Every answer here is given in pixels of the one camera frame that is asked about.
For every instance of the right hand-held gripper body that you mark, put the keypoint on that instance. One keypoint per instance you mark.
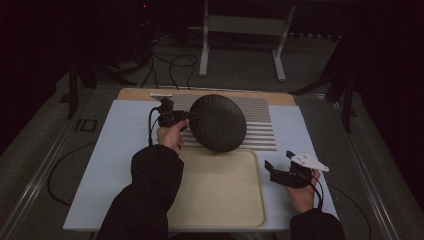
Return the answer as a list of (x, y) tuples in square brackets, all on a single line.
[(293, 178)]

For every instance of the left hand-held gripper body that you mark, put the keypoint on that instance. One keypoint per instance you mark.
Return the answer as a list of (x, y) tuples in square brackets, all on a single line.
[(168, 116)]

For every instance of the dark round plate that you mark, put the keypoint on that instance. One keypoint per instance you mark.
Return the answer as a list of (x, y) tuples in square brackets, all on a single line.
[(218, 123)]

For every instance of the beige tray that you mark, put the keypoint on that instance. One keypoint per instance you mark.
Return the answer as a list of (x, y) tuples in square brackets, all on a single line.
[(220, 190)]

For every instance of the person's left hand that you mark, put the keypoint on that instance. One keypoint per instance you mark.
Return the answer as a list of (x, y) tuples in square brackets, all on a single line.
[(171, 136)]

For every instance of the person's right hand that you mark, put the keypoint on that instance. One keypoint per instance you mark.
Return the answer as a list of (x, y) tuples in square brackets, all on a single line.
[(303, 198)]

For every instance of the striped placemat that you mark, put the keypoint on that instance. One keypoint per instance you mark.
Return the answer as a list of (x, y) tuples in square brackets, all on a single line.
[(260, 130)]

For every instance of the pale blue board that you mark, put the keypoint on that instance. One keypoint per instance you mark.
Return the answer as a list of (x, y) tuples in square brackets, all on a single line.
[(116, 150)]

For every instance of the black stand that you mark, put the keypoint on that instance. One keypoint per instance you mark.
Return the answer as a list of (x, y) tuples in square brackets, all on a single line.
[(347, 100), (72, 90)]

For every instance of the grey metal stand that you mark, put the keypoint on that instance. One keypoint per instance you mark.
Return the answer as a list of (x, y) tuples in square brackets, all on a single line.
[(246, 25)]

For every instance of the metal floor rail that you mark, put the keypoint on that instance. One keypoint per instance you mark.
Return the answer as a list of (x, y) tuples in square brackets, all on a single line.
[(363, 173), (36, 181)]

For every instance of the black rectangular floor frame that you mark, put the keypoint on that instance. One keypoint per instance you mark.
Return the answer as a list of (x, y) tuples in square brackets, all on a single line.
[(80, 125)]

